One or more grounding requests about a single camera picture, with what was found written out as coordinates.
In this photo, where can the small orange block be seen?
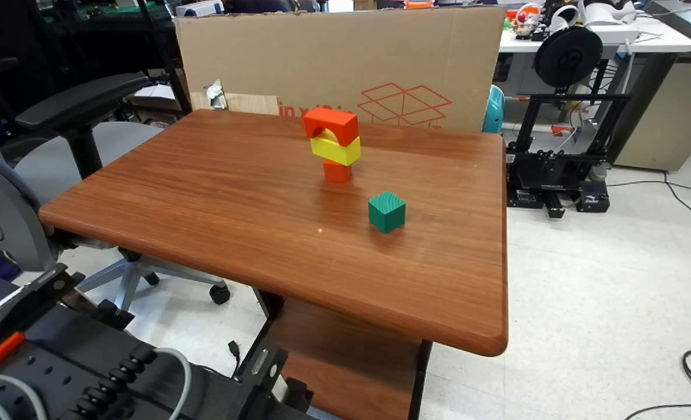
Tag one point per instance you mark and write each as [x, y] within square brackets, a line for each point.
[337, 174]

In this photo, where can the teal round object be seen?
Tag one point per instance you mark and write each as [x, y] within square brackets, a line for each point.
[494, 111]

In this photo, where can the colourful items pile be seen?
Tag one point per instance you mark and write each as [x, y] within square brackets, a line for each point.
[526, 20]

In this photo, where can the orange block with notch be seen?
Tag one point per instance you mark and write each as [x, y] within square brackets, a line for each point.
[333, 123]

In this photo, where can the grey office chair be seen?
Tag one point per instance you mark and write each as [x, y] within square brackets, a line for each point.
[57, 167]

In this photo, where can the beige cabinet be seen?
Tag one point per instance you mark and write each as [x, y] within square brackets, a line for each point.
[668, 118]

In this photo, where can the yellow block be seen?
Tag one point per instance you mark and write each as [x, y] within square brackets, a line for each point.
[340, 150]

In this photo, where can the white desk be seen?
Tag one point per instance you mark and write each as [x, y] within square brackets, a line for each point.
[661, 38]

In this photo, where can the black 3D printer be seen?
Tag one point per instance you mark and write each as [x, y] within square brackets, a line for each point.
[552, 167]

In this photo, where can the black power strip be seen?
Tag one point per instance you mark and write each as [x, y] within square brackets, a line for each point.
[115, 384]

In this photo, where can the black filament spool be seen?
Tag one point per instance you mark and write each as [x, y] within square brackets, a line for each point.
[568, 57]

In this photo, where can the large cardboard box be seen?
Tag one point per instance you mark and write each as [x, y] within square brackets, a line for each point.
[284, 54]

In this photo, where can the green cube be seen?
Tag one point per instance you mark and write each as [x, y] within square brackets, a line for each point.
[386, 211]

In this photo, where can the wooden table support panel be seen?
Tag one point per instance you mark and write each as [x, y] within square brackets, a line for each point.
[347, 365]

